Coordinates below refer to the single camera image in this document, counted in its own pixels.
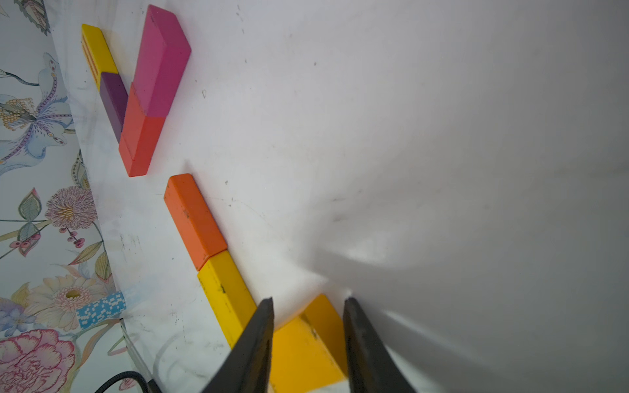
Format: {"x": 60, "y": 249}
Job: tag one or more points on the magenta rectangular block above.
{"x": 163, "y": 56}

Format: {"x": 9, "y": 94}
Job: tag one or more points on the orange rectangular block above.
{"x": 193, "y": 218}

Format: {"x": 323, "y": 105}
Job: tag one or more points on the yellow striped block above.
{"x": 97, "y": 53}

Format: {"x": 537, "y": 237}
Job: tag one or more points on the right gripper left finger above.
{"x": 247, "y": 367}

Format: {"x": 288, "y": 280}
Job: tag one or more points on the red rectangular block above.
{"x": 139, "y": 136}

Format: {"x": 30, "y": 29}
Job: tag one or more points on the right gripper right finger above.
{"x": 370, "y": 367}

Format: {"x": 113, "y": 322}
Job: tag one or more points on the yellow rectangular block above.
{"x": 228, "y": 295}

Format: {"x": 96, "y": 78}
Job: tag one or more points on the yellow-orange rectangular block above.
{"x": 309, "y": 352}

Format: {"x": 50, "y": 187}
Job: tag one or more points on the purple rectangular block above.
{"x": 115, "y": 97}

